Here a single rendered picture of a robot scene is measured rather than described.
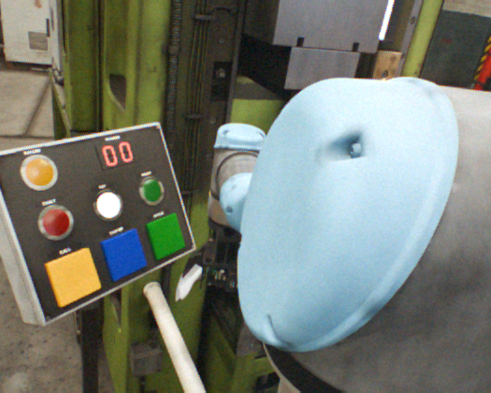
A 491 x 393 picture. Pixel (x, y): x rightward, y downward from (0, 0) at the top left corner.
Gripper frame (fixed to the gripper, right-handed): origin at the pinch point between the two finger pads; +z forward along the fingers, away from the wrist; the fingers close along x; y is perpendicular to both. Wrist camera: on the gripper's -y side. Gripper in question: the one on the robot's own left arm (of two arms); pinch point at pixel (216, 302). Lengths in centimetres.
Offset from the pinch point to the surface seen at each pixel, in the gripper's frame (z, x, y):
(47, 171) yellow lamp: -22.8, -30.4, -0.9
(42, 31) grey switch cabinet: 42, -240, -524
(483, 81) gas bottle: 46, 429, -676
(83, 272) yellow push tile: -7.6, -23.1, 4.8
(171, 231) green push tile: -8.0, -10.5, -10.6
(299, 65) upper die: -39, 13, -39
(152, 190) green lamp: -15.6, -15.0, -12.7
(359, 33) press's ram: -47, 27, -45
